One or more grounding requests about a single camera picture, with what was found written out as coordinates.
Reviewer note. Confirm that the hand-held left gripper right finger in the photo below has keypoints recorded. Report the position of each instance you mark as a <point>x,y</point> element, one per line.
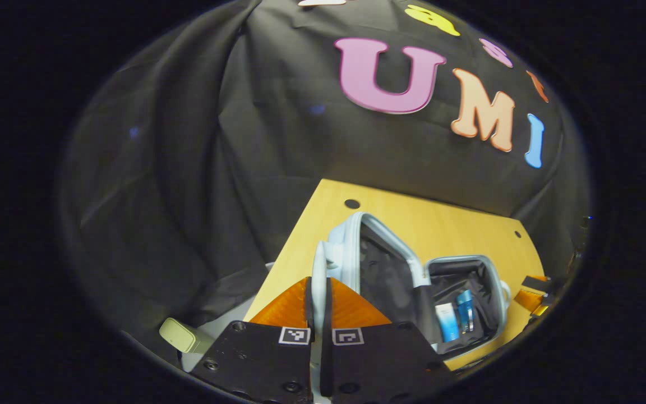
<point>327,314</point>

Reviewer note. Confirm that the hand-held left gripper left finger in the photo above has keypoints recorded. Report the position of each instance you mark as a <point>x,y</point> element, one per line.
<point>267,359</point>

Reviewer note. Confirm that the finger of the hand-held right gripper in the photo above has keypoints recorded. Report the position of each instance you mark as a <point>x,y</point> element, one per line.
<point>527,301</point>
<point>536,283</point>

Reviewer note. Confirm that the blue squeeze tube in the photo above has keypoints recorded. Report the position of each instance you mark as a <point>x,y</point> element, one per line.
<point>465,306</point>

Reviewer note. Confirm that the light blue small suitcase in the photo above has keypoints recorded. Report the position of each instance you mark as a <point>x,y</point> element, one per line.
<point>345,241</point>

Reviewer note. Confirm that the white squeeze tube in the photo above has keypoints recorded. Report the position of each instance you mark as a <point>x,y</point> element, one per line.
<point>447,325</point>

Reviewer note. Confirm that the pale cream rounded block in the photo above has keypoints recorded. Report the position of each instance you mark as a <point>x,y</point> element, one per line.
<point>179,335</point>

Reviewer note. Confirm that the black backdrop cloth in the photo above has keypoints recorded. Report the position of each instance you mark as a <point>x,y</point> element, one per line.
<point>188,168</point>

